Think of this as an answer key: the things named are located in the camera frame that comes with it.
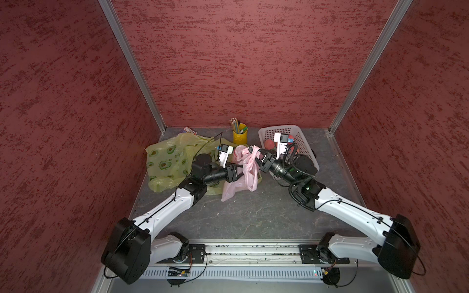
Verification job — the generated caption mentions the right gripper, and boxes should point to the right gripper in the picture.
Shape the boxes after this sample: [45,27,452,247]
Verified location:
[249,145,300,186]

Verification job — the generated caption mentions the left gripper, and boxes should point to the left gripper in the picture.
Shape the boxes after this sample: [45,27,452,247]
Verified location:
[203,160,250,184]

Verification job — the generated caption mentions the pink plastic bag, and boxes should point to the pink plastic bag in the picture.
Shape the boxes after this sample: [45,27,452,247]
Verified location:
[221,145,261,201]

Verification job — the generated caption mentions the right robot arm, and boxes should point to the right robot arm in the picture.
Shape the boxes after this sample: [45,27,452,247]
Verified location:
[247,144,421,280]

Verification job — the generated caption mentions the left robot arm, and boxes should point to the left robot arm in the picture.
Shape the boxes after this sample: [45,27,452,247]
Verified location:
[101,154,243,284]

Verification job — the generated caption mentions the green avocado print bag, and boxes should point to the green avocado print bag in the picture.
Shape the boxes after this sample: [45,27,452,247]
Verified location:
[145,133,236,192]

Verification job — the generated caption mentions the yellow pencil cup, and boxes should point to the yellow pencil cup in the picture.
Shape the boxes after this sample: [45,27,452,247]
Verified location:
[233,123,249,145]

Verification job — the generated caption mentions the pencils in cup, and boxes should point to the pencils in cup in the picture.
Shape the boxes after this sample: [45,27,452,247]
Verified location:
[230,117,248,134]

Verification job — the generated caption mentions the white plastic basket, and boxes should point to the white plastic basket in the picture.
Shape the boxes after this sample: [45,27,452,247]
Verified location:
[258,125,320,170]

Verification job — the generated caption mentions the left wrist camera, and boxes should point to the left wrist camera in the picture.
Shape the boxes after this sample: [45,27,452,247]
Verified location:
[217,144,234,168]

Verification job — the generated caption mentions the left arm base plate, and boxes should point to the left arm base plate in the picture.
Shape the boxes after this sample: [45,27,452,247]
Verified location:
[158,244,206,265]

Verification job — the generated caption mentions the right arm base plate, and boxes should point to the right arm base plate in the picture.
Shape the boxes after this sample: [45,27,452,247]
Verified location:
[299,245,350,265]

